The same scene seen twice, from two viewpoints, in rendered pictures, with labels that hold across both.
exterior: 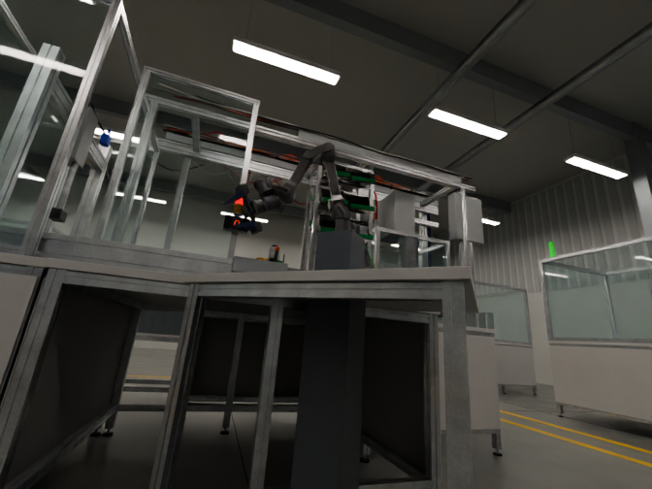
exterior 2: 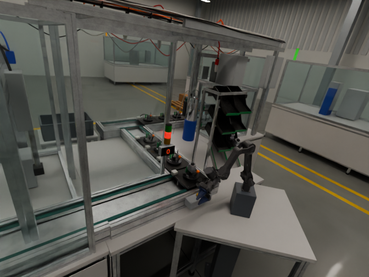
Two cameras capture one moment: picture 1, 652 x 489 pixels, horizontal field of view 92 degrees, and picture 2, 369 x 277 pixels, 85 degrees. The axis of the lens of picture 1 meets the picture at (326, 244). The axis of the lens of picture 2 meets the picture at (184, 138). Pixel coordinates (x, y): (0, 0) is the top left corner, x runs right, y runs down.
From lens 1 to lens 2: 1.52 m
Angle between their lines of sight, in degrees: 46
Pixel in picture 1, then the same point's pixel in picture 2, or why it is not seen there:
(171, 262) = (157, 213)
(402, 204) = (239, 66)
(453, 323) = (301, 267)
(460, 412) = not seen: outside the picture
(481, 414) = not seen: hidden behind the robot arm
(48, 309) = (117, 266)
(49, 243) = (96, 236)
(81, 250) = (115, 232)
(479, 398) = not seen: hidden behind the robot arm
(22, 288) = (101, 265)
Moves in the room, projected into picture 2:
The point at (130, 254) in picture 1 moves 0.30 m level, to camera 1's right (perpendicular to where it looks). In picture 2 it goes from (139, 220) to (184, 214)
